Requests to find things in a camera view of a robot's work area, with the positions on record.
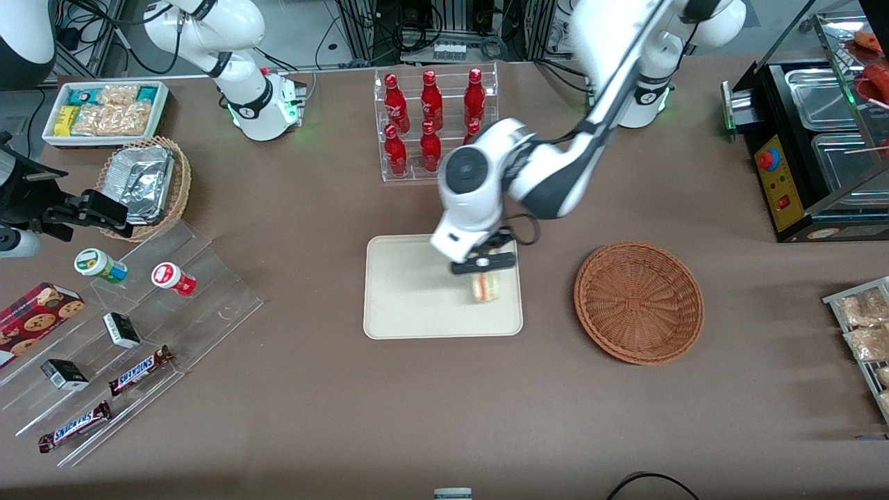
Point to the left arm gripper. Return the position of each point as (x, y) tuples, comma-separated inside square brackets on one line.
[(498, 240)]

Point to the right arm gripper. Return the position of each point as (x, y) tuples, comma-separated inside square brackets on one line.
[(43, 208)]

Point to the triangular sandwich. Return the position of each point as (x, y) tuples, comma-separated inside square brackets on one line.
[(486, 288)]

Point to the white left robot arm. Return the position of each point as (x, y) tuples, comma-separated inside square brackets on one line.
[(555, 173)]

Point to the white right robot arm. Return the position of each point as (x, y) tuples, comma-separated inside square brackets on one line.
[(243, 21)]

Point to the cream rectangular serving tray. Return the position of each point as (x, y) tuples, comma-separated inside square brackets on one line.
[(410, 298)]

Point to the light oval wicker basket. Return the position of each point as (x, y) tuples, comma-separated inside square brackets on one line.
[(182, 184)]

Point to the brown round wicker basket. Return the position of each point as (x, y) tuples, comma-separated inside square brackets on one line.
[(639, 305)]

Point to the green lidded snack cup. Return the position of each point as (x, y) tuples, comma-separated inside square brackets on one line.
[(97, 264)]

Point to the aluminium foil container stack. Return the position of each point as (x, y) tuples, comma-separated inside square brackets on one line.
[(142, 184)]

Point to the white rectangular snack bin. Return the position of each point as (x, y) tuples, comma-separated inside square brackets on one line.
[(48, 135)]

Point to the yellow snack pack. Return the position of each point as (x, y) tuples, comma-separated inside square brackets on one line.
[(65, 121)]

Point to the clear cracker bag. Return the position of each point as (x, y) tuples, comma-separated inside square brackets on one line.
[(118, 94), (114, 119)]

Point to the red lidded snack cup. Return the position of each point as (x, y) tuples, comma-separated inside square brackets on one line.
[(170, 278)]

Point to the clear acrylic bottle rack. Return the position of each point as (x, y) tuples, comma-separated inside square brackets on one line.
[(413, 178)]

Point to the red chocolate chip cookie box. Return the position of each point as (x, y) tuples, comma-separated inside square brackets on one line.
[(35, 323)]

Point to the small black carton box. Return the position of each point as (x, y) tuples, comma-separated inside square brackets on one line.
[(121, 330), (64, 375)]

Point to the red cola bottle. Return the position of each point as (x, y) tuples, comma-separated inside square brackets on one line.
[(474, 101), (396, 104), (396, 156), (431, 104), (429, 149), (474, 130)]

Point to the teal snack pack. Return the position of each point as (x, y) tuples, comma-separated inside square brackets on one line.
[(80, 96), (147, 94)]

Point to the clear acrylic stepped shelf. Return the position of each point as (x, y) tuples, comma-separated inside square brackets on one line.
[(208, 305)]

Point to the snickers chocolate bar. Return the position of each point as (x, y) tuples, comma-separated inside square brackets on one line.
[(139, 371), (75, 427)]

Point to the white power strip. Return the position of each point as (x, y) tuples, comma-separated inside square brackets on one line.
[(450, 51)]

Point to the small grey box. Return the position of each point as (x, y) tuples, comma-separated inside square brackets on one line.
[(453, 494)]

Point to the black food warmer machine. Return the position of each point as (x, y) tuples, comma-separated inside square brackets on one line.
[(781, 198)]

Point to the stainless steel food pan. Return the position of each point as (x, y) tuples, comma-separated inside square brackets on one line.
[(819, 97), (844, 163)]

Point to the clear bagged snack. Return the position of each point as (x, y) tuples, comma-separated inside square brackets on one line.
[(865, 309), (868, 344), (883, 378)]

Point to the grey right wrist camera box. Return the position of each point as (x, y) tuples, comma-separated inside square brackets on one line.
[(19, 243)]

